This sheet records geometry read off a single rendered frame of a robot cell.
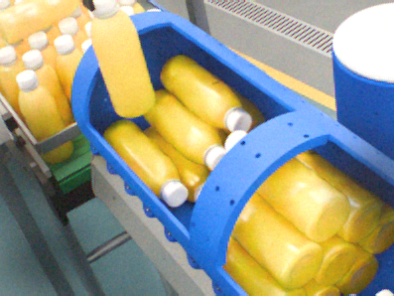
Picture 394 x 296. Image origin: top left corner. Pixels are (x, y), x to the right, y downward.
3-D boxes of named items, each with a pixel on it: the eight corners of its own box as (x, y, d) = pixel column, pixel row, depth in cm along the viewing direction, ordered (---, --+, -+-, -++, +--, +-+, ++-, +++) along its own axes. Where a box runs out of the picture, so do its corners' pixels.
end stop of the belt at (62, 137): (44, 155, 134) (39, 144, 132) (42, 153, 135) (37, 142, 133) (205, 69, 148) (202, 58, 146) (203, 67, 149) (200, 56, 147)
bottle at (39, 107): (65, 137, 146) (35, 67, 133) (80, 151, 141) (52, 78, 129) (37, 155, 142) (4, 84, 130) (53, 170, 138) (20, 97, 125)
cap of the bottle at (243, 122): (244, 127, 109) (251, 132, 108) (224, 132, 107) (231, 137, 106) (247, 106, 107) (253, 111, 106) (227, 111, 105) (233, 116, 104)
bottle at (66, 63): (73, 128, 148) (45, 58, 135) (78, 108, 153) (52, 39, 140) (104, 124, 147) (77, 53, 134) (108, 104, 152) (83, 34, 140)
